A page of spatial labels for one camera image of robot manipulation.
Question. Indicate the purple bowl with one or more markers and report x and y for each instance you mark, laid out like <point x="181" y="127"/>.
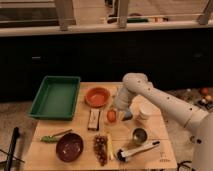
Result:
<point x="69" y="147"/>

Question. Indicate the orange bowl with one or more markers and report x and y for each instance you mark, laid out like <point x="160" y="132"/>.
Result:
<point x="97" y="97"/>

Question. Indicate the wooden block with metal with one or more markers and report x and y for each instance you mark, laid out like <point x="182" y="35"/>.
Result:
<point x="93" y="122"/>

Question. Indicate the yellow banana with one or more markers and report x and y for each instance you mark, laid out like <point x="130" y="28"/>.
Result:
<point x="110" y="151"/>

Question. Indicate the brown grape bunch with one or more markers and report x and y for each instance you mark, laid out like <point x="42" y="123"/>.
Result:
<point x="100" y="148"/>

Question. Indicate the white cup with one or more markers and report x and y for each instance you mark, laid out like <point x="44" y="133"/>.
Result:
<point x="141" y="112"/>

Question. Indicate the green plastic tray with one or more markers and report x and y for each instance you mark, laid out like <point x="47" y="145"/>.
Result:
<point x="56" y="98"/>

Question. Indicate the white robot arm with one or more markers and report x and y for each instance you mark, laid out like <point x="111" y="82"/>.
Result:
<point x="196" y="120"/>

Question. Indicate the black tripod stand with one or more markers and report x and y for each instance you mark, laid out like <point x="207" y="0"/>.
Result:
<point x="11" y="158"/>

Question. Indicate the white handled brush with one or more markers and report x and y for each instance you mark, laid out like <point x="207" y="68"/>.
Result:
<point x="122" y="155"/>

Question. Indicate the blue sponge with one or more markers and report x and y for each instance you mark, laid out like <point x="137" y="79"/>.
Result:
<point x="127" y="115"/>

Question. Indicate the small metal cup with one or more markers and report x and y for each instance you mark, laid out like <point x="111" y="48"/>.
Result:
<point x="139" y="136"/>

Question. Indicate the orange apple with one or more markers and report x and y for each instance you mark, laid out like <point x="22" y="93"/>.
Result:
<point x="111" y="116"/>

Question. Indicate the green handled spoon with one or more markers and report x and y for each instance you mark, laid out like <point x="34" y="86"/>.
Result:
<point x="53" y="138"/>

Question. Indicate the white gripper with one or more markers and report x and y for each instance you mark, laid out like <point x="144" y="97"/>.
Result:
<point x="122" y="101"/>

